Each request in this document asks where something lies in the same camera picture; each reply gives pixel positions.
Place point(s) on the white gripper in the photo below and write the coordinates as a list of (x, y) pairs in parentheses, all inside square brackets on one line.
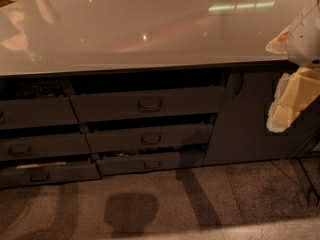
[(306, 42)]

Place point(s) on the dark drawer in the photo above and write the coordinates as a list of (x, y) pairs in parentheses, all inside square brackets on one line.
[(150, 162), (53, 173), (145, 104), (43, 146), (149, 137), (27, 113)]

